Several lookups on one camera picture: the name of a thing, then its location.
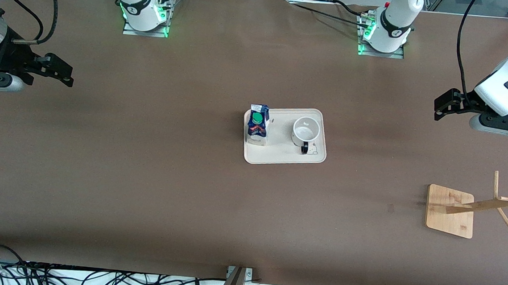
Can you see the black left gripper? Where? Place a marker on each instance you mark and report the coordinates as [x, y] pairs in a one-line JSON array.
[[469, 103]]

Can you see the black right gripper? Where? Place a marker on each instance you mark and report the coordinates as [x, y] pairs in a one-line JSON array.
[[13, 57]]

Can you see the blue white milk carton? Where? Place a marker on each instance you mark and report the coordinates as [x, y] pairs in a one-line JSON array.
[[257, 129]]

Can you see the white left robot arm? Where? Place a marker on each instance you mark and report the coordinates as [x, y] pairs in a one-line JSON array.
[[397, 18]]

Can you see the wooden cup rack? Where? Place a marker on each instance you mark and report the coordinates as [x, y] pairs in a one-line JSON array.
[[450, 214]]

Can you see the cream rabbit print tray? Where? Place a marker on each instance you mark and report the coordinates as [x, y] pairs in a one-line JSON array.
[[280, 155]]

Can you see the brown table cover sheet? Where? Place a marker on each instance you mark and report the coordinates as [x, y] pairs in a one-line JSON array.
[[187, 200]]

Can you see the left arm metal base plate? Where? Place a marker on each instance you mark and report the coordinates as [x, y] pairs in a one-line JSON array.
[[398, 55]]

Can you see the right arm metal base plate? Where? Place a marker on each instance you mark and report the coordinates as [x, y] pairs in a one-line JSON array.
[[130, 32]]

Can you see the small metal table bracket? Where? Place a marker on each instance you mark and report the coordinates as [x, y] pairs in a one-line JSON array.
[[249, 274]]

